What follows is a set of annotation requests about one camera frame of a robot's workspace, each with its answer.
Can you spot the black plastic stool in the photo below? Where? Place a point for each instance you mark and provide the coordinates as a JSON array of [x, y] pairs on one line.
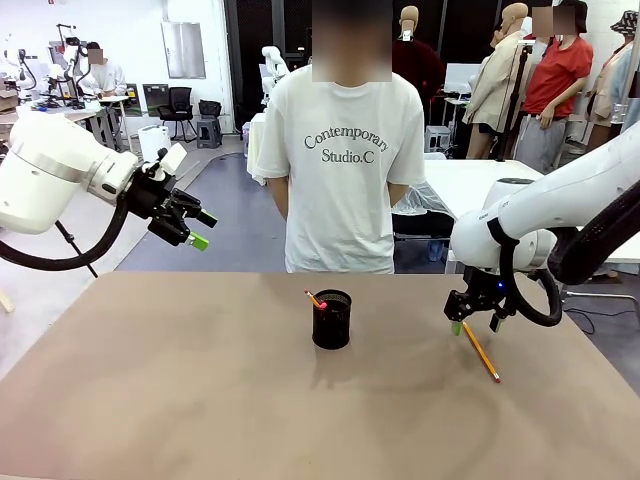
[[208, 134]]

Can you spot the person's right forearm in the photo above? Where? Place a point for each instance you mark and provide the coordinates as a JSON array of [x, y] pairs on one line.
[[279, 197]]

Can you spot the white board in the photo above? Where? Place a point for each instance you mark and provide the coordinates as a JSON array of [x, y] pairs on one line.
[[457, 77]]

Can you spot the grey stool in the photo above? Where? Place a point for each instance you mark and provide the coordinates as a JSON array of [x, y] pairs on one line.
[[437, 137]]

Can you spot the white air purifier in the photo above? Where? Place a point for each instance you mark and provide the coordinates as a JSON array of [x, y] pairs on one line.
[[150, 140]]

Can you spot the seated person in white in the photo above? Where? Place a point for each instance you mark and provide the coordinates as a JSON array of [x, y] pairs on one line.
[[107, 75]]

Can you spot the person in white T-shirt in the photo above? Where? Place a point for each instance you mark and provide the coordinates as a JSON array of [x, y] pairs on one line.
[[345, 210]]

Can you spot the wooden leg piece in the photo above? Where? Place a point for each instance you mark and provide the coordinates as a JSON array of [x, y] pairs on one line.
[[6, 301]]

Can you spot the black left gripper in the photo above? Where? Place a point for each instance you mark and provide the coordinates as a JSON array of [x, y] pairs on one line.
[[150, 197]]

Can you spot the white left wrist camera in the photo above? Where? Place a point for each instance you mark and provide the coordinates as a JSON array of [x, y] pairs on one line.
[[173, 157]]

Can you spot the table with white cloth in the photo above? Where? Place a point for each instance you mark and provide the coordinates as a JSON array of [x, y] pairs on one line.
[[256, 145]]

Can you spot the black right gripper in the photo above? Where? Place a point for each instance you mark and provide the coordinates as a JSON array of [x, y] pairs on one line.
[[490, 290]]

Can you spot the orange pencil with red eraser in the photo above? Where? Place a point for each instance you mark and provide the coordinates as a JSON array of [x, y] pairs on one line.
[[312, 297]]

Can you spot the person's left forearm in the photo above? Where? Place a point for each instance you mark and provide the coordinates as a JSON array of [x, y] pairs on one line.
[[397, 192]]

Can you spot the thin black rod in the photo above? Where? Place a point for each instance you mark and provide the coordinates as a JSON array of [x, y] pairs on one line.
[[77, 250]]

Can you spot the dark framed board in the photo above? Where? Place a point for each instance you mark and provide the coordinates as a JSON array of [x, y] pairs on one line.
[[155, 99]]

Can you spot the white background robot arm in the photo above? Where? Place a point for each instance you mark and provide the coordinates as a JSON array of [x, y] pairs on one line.
[[274, 60]]

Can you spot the mannequin in beige coat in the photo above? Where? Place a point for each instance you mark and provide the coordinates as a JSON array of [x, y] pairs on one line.
[[500, 85]]

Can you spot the black tripod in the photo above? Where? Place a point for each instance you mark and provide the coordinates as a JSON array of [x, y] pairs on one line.
[[517, 100]]

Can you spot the yellow pencil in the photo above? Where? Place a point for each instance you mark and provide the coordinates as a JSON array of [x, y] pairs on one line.
[[481, 352]]

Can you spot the mannequin in dark red garment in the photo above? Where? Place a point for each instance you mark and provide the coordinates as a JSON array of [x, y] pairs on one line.
[[417, 60]]

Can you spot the black office chair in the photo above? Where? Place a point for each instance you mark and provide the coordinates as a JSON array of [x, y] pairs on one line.
[[177, 107]]

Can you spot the black mesh pen holder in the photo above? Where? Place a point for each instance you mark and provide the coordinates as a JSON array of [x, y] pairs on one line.
[[330, 327]]

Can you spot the grey work desk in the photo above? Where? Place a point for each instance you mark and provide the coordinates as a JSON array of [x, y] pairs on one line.
[[100, 117]]

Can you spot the metal wall panel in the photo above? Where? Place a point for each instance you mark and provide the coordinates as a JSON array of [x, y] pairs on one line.
[[182, 47]]

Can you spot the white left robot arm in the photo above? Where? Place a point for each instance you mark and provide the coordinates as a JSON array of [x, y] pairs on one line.
[[40, 175]]

